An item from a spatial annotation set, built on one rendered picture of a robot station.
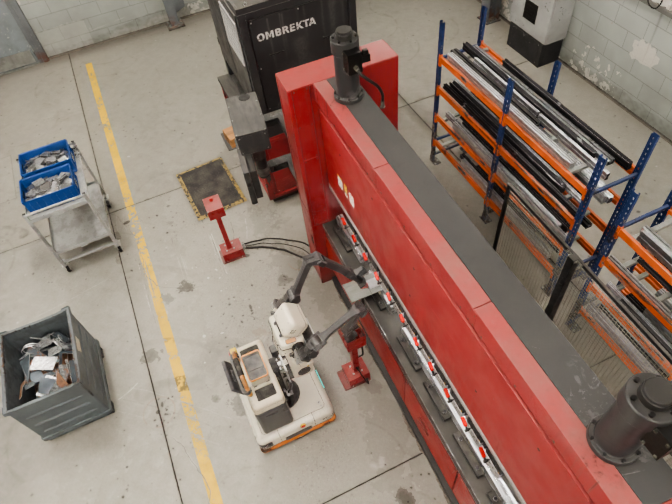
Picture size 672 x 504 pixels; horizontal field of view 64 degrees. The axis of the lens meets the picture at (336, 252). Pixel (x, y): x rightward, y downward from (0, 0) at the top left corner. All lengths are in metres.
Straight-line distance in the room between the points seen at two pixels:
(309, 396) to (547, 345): 2.50
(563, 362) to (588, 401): 0.18
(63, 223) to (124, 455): 2.67
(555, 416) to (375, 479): 2.45
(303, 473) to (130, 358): 2.02
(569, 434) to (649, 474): 0.29
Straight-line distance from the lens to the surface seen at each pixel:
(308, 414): 4.53
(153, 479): 5.00
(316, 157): 4.24
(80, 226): 6.40
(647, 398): 2.02
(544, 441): 2.63
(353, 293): 4.16
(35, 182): 6.09
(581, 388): 2.49
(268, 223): 6.07
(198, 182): 6.76
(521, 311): 2.61
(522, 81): 5.41
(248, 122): 4.20
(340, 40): 3.43
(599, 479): 2.38
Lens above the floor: 4.47
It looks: 52 degrees down
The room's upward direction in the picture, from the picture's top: 8 degrees counter-clockwise
